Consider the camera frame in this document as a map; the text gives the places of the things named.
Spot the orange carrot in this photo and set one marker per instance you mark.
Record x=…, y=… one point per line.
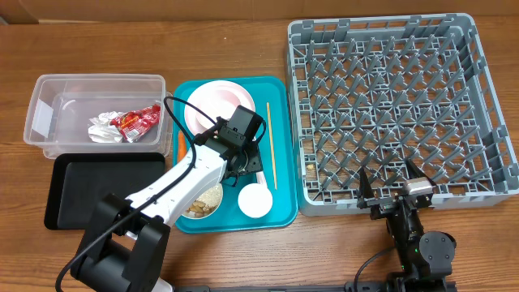
x=182, y=146

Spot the grey dishwasher rack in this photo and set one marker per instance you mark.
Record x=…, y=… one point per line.
x=372, y=92

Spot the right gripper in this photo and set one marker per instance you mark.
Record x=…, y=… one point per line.
x=386, y=204

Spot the red snack wrapper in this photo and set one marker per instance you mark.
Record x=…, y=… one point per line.
x=134, y=124

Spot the teal plastic tray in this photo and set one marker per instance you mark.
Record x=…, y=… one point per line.
x=229, y=217

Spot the black plastic tray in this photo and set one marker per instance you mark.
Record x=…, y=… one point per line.
x=80, y=180

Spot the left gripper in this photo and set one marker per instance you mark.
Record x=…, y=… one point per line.
x=256, y=163

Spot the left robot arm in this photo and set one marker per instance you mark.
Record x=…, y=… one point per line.
x=124, y=244

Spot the wooden chopstick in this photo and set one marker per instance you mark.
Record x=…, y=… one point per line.
x=272, y=149

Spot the large white tissue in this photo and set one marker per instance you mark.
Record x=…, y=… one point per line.
x=102, y=131

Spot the white bowl with nuts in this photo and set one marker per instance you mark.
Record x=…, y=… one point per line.
x=206, y=204

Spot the white plastic fork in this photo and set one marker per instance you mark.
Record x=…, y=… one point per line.
x=261, y=179

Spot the pink white plate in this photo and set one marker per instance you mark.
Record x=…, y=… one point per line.
x=218, y=98

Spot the small white round cup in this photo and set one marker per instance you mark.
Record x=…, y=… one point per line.
x=255, y=200

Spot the clear plastic bin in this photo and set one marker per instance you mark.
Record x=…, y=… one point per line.
x=62, y=106

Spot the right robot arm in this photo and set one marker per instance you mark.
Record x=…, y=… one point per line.
x=426, y=257

